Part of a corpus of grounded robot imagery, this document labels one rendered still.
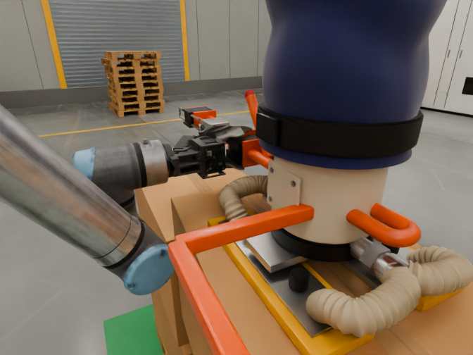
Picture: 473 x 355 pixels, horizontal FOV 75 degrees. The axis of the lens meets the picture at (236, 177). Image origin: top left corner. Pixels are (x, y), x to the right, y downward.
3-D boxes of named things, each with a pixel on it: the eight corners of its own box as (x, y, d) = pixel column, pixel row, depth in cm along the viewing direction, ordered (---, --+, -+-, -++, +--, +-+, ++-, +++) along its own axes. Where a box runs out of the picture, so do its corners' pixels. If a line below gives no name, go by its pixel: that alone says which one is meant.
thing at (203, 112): (216, 125, 99) (216, 110, 97) (194, 128, 96) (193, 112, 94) (207, 120, 106) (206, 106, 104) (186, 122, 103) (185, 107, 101)
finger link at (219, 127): (235, 139, 70) (201, 155, 67) (231, 137, 71) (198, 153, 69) (229, 120, 67) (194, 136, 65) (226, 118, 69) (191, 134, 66)
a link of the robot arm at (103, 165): (77, 191, 62) (65, 144, 58) (140, 179, 67) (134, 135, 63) (79, 213, 54) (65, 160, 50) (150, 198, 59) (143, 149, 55)
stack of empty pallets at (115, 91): (167, 112, 711) (161, 51, 660) (117, 117, 662) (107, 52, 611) (152, 103, 815) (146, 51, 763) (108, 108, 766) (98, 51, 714)
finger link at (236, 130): (262, 134, 67) (226, 151, 65) (249, 128, 72) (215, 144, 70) (259, 121, 66) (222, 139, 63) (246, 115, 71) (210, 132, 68)
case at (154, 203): (284, 304, 113) (291, 208, 97) (178, 347, 97) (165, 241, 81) (220, 225, 162) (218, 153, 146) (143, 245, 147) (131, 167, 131)
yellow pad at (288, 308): (375, 339, 39) (383, 310, 37) (313, 373, 35) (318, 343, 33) (249, 216, 67) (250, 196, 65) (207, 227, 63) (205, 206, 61)
